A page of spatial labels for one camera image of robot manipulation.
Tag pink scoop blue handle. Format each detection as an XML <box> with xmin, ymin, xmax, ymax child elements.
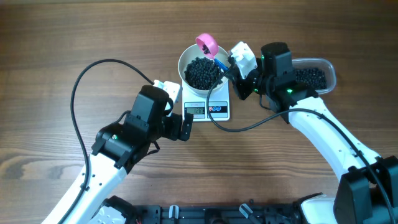
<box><xmin>195</xmin><ymin>33</ymin><xmax>228</xmax><ymax>72</ymax></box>

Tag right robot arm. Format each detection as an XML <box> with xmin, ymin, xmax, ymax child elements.
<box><xmin>228</xmin><ymin>42</ymin><xmax>397</xmax><ymax>223</ymax></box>

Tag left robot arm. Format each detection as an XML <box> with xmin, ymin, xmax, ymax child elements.
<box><xmin>44</xmin><ymin>80</ymin><xmax>192</xmax><ymax>223</ymax></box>

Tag white digital kitchen scale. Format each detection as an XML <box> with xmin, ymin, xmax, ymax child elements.
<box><xmin>182</xmin><ymin>81</ymin><xmax>230</xmax><ymax>122</ymax></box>

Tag black beans in bowl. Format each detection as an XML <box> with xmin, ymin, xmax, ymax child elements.
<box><xmin>184</xmin><ymin>57</ymin><xmax>223</xmax><ymax>90</ymax></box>

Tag clear plastic container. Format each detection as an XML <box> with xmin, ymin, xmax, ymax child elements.
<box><xmin>292</xmin><ymin>58</ymin><xmax>337</xmax><ymax>95</ymax></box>

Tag black right camera cable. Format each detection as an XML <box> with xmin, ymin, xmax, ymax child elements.
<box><xmin>206</xmin><ymin>67</ymin><xmax>392</xmax><ymax>224</ymax></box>

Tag black camera cable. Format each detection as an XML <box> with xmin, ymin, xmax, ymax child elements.
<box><xmin>57</xmin><ymin>58</ymin><xmax>155</xmax><ymax>224</ymax></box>
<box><xmin>206</xmin><ymin>67</ymin><xmax>392</xmax><ymax>224</ymax></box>

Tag black left camera cable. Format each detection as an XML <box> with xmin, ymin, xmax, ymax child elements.
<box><xmin>57</xmin><ymin>58</ymin><xmax>155</xmax><ymax>224</ymax></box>

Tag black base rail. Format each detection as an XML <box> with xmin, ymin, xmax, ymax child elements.
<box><xmin>90</xmin><ymin>195</ymin><xmax>312</xmax><ymax>224</ymax></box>

